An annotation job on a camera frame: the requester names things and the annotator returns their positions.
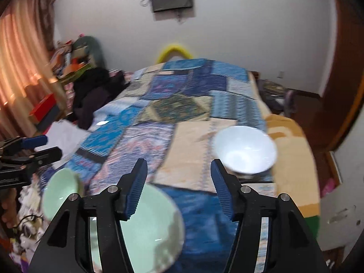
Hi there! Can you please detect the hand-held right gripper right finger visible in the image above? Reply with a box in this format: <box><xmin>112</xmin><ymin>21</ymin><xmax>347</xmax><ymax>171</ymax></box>
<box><xmin>210</xmin><ymin>159</ymin><xmax>327</xmax><ymax>273</ymax></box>

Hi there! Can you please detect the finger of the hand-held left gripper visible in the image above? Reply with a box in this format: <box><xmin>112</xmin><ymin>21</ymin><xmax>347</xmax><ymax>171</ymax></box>
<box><xmin>0</xmin><ymin>136</ymin><xmax>48</xmax><ymax>156</ymax></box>
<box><xmin>0</xmin><ymin>147</ymin><xmax>63</xmax><ymax>174</ymax></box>

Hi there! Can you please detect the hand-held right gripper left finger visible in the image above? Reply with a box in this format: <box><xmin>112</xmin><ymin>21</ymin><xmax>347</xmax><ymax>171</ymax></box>
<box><xmin>28</xmin><ymin>158</ymin><xmax>148</xmax><ymax>273</ymax></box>

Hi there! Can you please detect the small green bowl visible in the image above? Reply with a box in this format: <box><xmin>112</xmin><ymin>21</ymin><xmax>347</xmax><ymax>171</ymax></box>
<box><xmin>42</xmin><ymin>168</ymin><xmax>83</xmax><ymax>222</ymax></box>

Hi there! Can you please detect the green bowl with patterned outside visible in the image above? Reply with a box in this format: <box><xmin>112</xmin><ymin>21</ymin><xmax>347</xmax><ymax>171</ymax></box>
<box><xmin>88</xmin><ymin>183</ymin><xmax>185</xmax><ymax>273</ymax></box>

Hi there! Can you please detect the white bowl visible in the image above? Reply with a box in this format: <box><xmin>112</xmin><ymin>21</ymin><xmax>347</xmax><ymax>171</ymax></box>
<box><xmin>212</xmin><ymin>126</ymin><xmax>278</xmax><ymax>177</ymax></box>

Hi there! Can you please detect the white printed bedsheet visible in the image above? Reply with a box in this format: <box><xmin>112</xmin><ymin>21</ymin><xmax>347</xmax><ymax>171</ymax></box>
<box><xmin>11</xmin><ymin>185</ymin><xmax>49</xmax><ymax>262</ymax></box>

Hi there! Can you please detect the dark grey box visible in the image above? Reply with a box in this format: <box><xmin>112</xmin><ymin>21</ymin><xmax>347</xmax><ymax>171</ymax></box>
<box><xmin>35</xmin><ymin>106</ymin><xmax>61</xmax><ymax>133</ymax></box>

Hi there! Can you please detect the white folded cloth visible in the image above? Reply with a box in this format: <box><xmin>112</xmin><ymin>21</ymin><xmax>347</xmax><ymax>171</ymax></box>
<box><xmin>43</xmin><ymin>119</ymin><xmax>91</xmax><ymax>160</ymax></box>

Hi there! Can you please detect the red box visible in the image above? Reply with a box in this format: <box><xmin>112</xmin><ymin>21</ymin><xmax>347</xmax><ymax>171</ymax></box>
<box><xmin>30</xmin><ymin>94</ymin><xmax>57</xmax><ymax>123</ymax></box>

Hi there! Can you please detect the dark clothing pile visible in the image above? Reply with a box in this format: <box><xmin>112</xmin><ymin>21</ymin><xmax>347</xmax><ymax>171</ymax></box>
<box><xmin>72</xmin><ymin>68</ymin><xmax>128</xmax><ymax>130</ymax></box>

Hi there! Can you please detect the blue patchwork blanket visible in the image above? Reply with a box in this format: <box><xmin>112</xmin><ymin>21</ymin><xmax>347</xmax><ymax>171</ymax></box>
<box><xmin>37</xmin><ymin>58</ymin><xmax>285</xmax><ymax>273</ymax></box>

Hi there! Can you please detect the tan blanket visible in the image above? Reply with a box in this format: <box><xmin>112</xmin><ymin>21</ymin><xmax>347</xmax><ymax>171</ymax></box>
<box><xmin>264</xmin><ymin>114</ymin><xmax>322</xmax><ymax>229</ymax></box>

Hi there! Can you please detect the stack of colourful boxes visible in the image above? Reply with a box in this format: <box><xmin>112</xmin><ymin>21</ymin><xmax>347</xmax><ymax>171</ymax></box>
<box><xmin>50</xmin><ymin>35</ymin><xmax>106</xmax><ymax>83</ymax></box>

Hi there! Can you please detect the pink curtain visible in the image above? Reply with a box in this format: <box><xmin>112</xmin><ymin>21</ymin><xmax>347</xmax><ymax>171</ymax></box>
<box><xmin>0</xmin><ymin>0</ymin><xmax>66</xmax><ymax>137</ymax></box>

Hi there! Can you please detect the dark patterned bag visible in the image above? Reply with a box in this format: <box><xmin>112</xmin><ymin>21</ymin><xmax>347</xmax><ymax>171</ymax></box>
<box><xmin>256</xmin><ymin>78</ymin><xmax>288</xmax><ymax>97</ymax></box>

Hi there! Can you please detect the yellow plastic hoop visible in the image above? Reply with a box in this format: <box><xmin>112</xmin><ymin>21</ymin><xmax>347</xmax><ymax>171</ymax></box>
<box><xmin>155</xmin><ymin>43</ymin><xmax>195</xmax><ymax>64</ymax></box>

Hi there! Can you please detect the wooden door frame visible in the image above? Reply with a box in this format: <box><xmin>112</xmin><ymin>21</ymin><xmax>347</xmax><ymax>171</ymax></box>
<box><xmin>318</xmin><ymin>0</ymin><xmax>364</xmax><ymax>154</ymax></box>

